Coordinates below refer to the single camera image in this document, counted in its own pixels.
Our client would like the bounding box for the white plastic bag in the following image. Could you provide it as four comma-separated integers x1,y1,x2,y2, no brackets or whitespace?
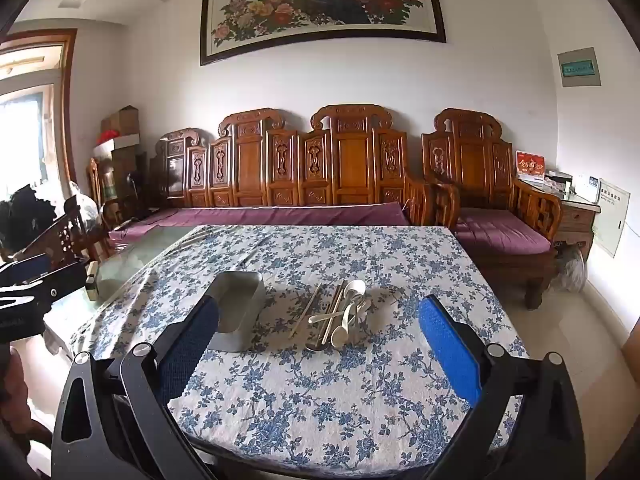
67,180,99,227

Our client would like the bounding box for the dark wooden chair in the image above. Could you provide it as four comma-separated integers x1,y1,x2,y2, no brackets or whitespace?
14,194,112,267

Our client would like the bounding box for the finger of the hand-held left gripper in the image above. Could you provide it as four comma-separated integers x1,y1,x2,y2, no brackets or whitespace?
0,254,52,287
0,260,89,312

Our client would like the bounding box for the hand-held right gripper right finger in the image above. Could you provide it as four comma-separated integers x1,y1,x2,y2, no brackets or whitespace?
417,295,587,480

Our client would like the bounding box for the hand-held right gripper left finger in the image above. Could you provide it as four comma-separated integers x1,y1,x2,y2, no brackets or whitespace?
51,294,221,480

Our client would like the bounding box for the small beige box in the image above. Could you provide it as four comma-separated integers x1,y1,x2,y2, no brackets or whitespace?
84,260,101,302

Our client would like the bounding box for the person's left forearm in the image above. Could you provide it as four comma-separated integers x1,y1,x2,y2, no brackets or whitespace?
0,343,33,441

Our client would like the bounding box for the black cloth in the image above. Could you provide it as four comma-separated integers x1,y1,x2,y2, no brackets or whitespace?
0,185,57,252

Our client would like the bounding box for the brown cardboard box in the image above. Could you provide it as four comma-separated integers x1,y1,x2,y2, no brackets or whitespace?
101,105,141,137

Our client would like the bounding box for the clear plastic bag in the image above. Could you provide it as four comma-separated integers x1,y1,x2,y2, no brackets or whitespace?
554,244,587,294

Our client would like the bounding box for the carved wooden armchair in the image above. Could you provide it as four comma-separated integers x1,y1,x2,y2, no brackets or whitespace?
421,108,564,311

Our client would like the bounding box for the blue floral tablecloth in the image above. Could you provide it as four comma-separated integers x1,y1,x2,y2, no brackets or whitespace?
67,225,531,479

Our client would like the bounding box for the white tabletop device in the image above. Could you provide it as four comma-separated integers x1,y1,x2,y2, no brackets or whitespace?
572,175,601,204

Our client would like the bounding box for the wooden window frame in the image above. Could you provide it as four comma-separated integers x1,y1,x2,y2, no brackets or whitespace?
0,28,79,202

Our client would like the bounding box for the framed peacock flower painting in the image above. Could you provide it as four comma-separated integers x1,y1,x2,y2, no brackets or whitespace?
200,0,447,67

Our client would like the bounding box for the purple armchair cushion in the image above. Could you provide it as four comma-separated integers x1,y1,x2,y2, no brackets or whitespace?
452,207,554,256

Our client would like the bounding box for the wooden side table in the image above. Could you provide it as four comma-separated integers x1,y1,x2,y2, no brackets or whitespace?
549,190,602,262

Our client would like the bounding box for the grey rectangular container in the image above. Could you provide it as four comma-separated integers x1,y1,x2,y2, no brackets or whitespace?
207,271,266,352

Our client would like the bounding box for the red gift box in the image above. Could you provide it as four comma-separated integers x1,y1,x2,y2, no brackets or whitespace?
515,151,547,182

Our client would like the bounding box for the carved wooden sofa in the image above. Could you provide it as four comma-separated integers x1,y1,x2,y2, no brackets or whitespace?
150,104,434,227

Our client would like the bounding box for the cream handled utensil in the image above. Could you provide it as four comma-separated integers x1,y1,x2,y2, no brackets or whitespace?
288,283,324,339

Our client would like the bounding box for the grey-green wall box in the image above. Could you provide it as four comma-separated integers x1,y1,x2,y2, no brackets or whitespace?
557,47,601,89

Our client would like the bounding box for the white wall electrical panel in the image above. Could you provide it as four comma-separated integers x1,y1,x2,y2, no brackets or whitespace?
592,178,632,260

